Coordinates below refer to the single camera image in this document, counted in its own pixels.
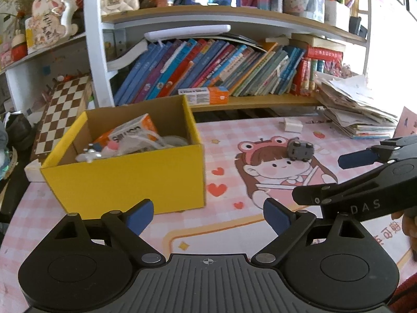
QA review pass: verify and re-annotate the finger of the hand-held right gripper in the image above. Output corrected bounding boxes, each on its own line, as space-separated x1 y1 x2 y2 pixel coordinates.
338 136 417 170
292 164 392 205

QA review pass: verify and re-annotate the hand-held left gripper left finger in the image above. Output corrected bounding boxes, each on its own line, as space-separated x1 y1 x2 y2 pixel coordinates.
49 198 167 265

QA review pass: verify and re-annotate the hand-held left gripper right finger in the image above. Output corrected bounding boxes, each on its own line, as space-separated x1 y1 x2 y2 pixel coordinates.
251 197 372 265

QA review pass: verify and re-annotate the yellow cardboard box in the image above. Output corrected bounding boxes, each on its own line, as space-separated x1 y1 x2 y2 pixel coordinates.
40 94 206 220

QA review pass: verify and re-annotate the grey toy car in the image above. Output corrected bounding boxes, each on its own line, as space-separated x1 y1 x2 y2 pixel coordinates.
287 138 315 163

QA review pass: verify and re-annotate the fluffy lilac bell charm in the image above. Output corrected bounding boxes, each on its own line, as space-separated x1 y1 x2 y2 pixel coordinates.
76 148 102 164

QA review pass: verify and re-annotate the clear pearl bead pouch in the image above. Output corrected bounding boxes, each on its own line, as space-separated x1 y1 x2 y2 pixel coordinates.
156 135 190 149

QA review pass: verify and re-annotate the orange and white carton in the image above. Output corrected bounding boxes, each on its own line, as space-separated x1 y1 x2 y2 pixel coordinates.
93 113 160 152

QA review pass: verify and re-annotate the pink cylinder container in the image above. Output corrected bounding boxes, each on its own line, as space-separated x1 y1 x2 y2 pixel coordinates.
393 106 417 139

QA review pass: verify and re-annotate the person's right hand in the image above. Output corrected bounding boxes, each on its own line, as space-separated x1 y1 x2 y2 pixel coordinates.
391 210 417 263

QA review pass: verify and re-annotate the stack of papers and booklets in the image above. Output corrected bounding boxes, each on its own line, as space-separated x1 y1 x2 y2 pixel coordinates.
314 72 400 140

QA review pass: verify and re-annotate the white charger plug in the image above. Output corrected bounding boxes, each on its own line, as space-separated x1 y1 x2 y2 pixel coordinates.
278 117 303 134

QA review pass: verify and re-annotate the pink printed desk mat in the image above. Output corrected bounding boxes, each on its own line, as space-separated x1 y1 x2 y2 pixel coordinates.
0 114 417 304

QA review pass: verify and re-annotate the pile of colourful trinkets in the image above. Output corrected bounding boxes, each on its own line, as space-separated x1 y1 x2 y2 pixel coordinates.
317 60 354 79

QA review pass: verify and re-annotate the red thick book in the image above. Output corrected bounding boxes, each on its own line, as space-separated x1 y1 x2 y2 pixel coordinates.
306 46 346 61

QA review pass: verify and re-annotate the small white block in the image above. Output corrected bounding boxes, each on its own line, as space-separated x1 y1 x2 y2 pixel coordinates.
24 160 44 183

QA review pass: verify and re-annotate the beige thick book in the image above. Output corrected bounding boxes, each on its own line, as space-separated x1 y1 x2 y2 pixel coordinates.
291 33 346 53

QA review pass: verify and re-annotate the wooden chessboard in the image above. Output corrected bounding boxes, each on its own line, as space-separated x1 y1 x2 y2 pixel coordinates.
31 75 93 164

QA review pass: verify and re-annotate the small black box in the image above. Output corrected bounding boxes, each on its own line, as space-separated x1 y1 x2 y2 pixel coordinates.
349 16 369 38

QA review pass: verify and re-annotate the white and orange toothpaste box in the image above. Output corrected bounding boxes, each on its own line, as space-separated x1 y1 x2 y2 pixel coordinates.
177 86 229 105

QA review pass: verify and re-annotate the iridescent bag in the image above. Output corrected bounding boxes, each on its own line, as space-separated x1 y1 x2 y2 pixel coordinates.
0 150 17 180

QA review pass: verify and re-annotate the white storage box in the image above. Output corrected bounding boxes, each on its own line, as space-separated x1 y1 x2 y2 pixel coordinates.
324 0 351 33

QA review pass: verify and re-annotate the black rounded bag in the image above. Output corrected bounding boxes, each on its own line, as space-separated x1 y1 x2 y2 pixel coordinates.
2 112 36 152

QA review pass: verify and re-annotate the clear pen holder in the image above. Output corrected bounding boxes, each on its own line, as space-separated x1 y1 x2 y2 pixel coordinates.
303 0 326 23

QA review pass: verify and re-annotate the row of colourful books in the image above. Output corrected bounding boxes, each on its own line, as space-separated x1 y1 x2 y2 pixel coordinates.
114 37 318 105

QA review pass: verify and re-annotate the patterned pen cup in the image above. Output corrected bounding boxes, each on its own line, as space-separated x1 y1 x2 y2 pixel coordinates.
283 0 310 17

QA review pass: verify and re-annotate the white and wood bookshelf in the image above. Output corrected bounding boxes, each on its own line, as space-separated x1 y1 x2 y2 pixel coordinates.
5 0 373 111

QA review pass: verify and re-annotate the white light bar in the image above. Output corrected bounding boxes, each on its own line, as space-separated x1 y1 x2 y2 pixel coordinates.
143 24 232 43

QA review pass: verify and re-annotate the small pink box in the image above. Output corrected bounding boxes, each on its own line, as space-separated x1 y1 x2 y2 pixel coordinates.
0 50 14 69

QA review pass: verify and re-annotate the red and white doll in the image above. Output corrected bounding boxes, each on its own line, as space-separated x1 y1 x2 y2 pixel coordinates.
11 33 28 61

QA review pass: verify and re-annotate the cartoon cat ornament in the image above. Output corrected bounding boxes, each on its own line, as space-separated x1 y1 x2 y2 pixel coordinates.
25 0 79 54

